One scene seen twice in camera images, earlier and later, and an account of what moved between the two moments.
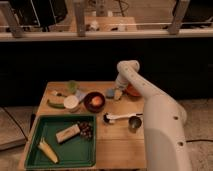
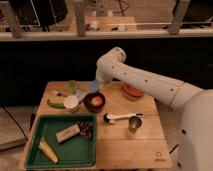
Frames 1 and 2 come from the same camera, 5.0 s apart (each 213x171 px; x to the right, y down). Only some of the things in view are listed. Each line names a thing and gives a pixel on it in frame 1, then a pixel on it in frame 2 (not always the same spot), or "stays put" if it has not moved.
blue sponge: (110, 93) to (93, 86)
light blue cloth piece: (80, 95) stays put
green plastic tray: (72, 152) stays put
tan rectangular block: (67, 133) stays put
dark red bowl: (88, 102) stays put
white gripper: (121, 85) to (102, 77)
